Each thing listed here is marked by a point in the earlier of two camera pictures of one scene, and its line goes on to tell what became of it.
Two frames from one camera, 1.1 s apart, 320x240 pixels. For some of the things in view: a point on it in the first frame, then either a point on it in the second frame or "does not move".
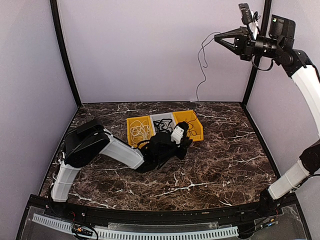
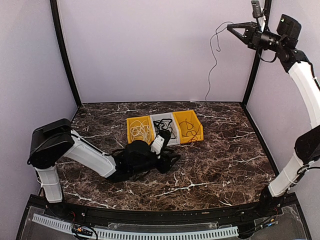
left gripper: (185, 144) → (166, 164)
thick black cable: (163, 125) does not move
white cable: (139, 131) does not move
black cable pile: (201, 51) → (216, 49)
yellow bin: (139, 129) does not move
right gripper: (244, 46) → (252, 36)
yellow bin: (195, 131) does not move
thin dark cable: (192, 130) → (192, 138)
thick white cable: (139, 132) does not move
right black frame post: (267, 7) does not move
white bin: (162, 123) does not move
